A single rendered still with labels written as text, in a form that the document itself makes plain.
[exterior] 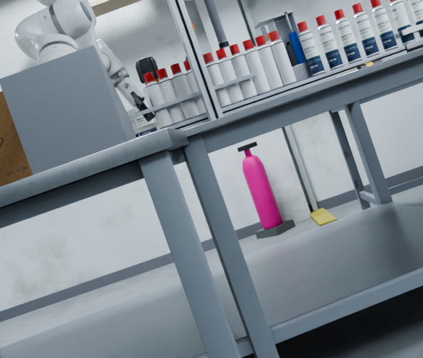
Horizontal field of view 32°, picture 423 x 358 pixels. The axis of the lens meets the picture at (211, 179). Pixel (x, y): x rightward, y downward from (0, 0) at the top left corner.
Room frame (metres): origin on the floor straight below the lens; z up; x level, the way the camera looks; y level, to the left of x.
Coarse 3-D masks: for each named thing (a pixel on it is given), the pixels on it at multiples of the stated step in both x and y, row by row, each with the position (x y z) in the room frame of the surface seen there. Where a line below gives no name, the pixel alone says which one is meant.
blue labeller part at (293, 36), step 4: (292, 32) 2.74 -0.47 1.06; (292, 36) 2.73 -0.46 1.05; (296, 36) 2.74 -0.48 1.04; (292, 40) 2.74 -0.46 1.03; (296, 40) 2.73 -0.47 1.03; (292, 44) 2.74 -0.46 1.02; (296, 44) 2.73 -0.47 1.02; (300, 44) 2.74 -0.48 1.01; (296, 48) 2.73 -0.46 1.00; (300, 48) 2.73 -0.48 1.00; (296, 52) 2.74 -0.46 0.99; (300, 52) 2.73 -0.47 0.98; (296, 56) 2.74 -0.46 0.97; (300, 56) 2.73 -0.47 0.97; (304, 56) 2.74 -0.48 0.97; (300, 60) 2.73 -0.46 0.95; (304, 60) 2.74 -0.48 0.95
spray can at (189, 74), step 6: (186, 60) 2.63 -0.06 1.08; (186, 66) 2.64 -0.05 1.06; (186, 72) 2.63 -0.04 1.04; (192, 72) 2.62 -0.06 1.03; (192, 78) 2.62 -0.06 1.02; (192, 84) 2.63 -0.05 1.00; (192, 90) 2.63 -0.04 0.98; (198, 96) 2.62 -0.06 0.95; (198, 102) 2.63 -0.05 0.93; (198, 108) 2.63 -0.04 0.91; (204, 108) 2.62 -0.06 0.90
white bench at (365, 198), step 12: (408, 84) 3.79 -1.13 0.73; (372, 96) 3.80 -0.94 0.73; (336, 120) 4.41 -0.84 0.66; (336, 132) 4.42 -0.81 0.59; (348, 144) 4.41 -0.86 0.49; (348, 156) 4.41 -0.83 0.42; (360, 156) 3.83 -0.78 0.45; (348, 168) 4.42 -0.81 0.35; (360, 180) 4.41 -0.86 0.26; (420, 180) 4.10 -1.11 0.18; (360, 192) 4.35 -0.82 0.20; (396, 192) 4.11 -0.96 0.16; (360, 204) 4.43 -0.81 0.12
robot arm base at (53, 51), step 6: (48, 48) 2.00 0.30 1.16; (54, 48) 1.99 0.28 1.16; (60, 48) 2.00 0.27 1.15; (66, 48) 2.00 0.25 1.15; (72, 48) 2.02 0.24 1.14; (42, 54) 2.00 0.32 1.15; (48, 54) 1.98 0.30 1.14; (54, 54) 1.98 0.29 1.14; (60, 54) 1.98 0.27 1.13; (66, 54) 1.98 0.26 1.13; (42, 60) 1.98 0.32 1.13; (48, 60) 1.96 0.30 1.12
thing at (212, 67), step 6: (204, 54) 2.64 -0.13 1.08; (210, 54) 2.64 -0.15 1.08; (204, 60) 2.65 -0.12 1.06; (210, 60) 2.63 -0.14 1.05; (210, 66) 2.62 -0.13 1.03; (216, 66) 2.63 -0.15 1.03; (210, 72) 2.63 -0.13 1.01; (216, 72) 2.63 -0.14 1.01; (210, 78) 2.63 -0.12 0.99; (216, 78) 2.62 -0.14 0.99; (222, 78) 2.64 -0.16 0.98; (216, 84) 2.63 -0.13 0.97; (216, 90) 2.63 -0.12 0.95; (222, 90) 2.63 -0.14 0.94; (222, 96) 2.62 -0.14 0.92; (228, 96) 2.64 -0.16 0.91; (222, 102) 2.63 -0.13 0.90; (228, 102) 2.63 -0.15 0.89
